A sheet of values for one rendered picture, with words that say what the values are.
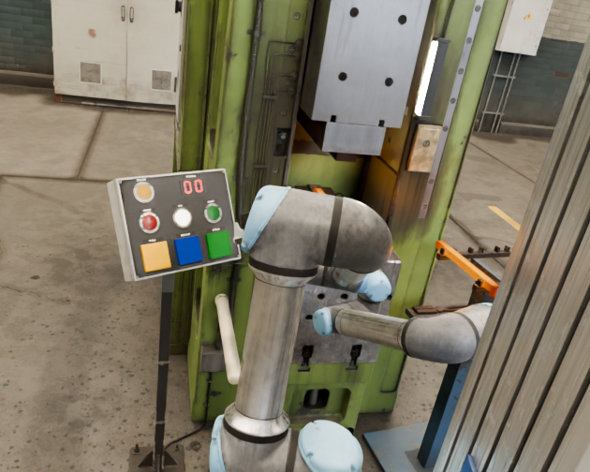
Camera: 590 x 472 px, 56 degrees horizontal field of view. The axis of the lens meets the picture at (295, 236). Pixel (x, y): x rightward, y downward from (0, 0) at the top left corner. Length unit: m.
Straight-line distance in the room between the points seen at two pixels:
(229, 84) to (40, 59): 6.08
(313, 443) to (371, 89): 1.11
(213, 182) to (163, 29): 5.33
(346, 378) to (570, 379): 1.71
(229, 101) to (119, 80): 5.25
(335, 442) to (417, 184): 1.27
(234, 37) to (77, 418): 1.63
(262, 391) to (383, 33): 1.15
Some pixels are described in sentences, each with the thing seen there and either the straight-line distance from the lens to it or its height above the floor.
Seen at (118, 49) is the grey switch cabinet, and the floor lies 0.69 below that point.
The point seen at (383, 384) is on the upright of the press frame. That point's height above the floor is 0.17.
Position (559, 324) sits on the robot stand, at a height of 1.51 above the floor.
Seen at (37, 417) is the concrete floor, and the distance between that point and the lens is 2.57.
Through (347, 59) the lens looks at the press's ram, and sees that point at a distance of 1.71.
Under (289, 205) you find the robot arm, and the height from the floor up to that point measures 1.44.
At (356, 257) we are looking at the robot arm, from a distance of 0.87.
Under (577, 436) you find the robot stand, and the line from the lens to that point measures 0.53.
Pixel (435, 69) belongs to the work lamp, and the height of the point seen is 1.54.
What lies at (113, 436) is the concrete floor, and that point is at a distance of 2.45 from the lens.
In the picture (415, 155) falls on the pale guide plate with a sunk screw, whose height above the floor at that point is 1.24.
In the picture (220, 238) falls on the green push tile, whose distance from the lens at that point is 1.65.
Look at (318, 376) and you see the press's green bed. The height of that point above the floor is 0.41.
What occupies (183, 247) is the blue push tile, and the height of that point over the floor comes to 1.02.
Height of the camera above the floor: 1.76
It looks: 25 degrees down
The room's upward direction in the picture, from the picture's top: 9 degrees clockwise
